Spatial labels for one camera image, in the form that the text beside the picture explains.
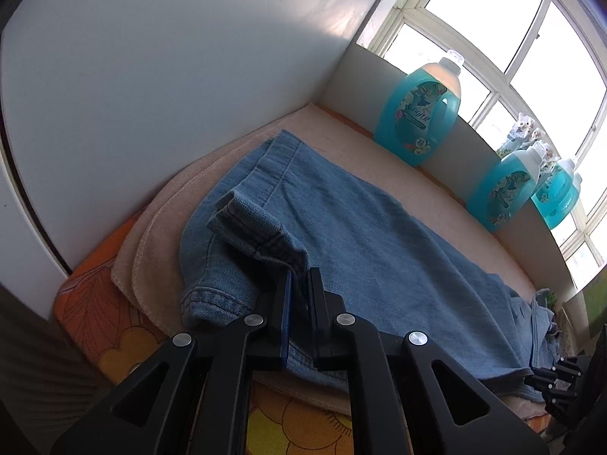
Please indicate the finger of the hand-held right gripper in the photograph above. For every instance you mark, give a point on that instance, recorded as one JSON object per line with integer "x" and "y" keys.
{"x": 559, "y": 403}
{"x": 562, "y": 370}

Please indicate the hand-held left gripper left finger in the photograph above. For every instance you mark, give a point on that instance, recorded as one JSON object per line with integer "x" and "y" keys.
{"x": 286, "y": 315}

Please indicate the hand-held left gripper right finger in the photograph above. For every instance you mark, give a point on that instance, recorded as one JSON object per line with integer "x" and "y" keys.
{"x": 313, "y": 315}

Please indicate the blue denim pants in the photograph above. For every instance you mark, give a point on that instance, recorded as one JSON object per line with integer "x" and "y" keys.
{"x": 370, "y": 241}

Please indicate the beige towel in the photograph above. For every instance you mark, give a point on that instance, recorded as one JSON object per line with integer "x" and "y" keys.
{"x": 159, "y": 232}

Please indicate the orange floral sheet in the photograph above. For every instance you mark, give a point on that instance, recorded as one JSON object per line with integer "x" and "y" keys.
{"x": 95, "y": 315}

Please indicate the white backdrop board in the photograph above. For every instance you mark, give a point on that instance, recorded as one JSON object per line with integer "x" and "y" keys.
{"x": 166, "y": 80}
{"x": 483, "y": 166}

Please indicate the large teal detergent bottle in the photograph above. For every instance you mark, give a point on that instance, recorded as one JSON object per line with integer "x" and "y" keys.
{"x": 412, "y": 109}

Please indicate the white flower decoration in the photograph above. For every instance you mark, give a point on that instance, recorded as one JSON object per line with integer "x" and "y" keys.
{"x": 526, "y": 130}

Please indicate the white framed window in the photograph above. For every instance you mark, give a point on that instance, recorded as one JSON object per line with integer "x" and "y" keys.
{"x": 479, "y": 14}

